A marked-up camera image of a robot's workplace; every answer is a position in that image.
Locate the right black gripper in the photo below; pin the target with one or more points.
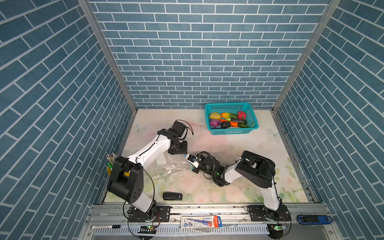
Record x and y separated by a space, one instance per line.
202 157

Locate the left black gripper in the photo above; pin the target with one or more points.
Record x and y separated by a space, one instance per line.
184 150

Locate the clear zip top bag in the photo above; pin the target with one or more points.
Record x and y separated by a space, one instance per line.
166 165

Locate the purple toy onion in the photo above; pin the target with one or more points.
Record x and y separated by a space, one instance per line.
214 123

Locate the yellow toy potato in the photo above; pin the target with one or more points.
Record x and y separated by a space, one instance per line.
215 116

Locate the teal plastic basket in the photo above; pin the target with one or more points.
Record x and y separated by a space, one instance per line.
231 108

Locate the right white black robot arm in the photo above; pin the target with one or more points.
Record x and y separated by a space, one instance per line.
255 168

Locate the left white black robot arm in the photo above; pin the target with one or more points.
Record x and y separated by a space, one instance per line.
127 176

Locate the black toy eggplant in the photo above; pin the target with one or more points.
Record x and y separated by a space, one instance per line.
242 123

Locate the orange toy carrot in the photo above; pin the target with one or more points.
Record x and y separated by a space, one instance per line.
227 124

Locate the black rectangular device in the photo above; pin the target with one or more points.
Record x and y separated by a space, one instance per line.
172 196

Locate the toothbrush blister package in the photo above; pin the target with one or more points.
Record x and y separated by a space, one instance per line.
201 222

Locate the red toy pepper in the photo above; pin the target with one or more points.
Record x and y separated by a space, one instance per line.
241 115

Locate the yellow pen cup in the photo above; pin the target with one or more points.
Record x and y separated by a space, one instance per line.
110 162

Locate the blue black tool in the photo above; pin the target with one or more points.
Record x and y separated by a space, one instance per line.
314 220

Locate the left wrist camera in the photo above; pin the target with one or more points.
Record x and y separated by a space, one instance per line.
178 128

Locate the aluminium mounting rail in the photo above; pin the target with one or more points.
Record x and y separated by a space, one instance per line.
243 221

